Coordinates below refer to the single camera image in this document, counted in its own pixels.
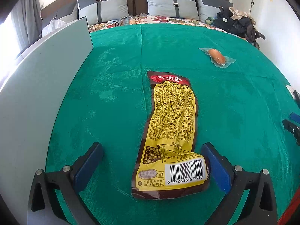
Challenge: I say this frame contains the beige smartphone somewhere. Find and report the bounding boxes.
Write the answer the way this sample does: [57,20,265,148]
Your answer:
[286,84,299,95]

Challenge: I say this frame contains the grey board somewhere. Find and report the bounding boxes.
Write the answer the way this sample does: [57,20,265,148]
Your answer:
[0,16,94,225]

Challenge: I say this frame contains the clear plastic bag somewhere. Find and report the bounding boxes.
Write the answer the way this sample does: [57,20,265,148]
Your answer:
[42,19,65,37]

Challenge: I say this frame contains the black cable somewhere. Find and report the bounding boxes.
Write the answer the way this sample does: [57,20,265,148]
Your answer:
[114,17,127,28]

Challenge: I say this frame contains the grey curtain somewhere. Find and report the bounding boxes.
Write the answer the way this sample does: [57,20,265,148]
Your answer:
[10,0,44,54]

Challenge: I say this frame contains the dark brown handbag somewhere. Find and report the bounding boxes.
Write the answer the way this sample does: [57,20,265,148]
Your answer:
[244,19,266,50]

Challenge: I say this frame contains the clear packed sausage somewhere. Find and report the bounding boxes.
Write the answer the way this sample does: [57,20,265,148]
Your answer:
[198,47,235,68]

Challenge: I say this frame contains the grey two-tone pillow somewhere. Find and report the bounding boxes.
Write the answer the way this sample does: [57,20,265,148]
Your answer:
[42,3,79,32]
[142,0,200,20]
[77,0,130,24]
[195,0,233,21]

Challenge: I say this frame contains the beige patterned cloth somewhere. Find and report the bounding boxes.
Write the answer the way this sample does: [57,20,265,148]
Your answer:
[228,7,250,20]

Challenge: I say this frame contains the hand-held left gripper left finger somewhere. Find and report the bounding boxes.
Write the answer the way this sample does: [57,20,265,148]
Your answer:
[27,142,104,225]

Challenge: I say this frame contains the red garment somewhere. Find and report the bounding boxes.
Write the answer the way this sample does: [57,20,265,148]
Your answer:
[278,190,300,225]

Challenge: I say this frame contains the black jacket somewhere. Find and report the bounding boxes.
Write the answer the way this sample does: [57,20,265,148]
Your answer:
[214,10,252,37]

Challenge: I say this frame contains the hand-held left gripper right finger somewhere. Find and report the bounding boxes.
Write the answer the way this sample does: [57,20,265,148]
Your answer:
[201,142,278,225]

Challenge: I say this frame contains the green blanket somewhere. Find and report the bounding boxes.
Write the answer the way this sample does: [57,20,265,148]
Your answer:
[46,23,300,225]

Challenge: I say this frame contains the floral bedsheet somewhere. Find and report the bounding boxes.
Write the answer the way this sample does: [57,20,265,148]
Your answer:
[88,14,249,43]

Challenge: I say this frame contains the long yellow brown snack packet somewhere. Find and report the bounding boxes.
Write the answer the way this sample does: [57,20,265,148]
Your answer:
[131,70,211,200]

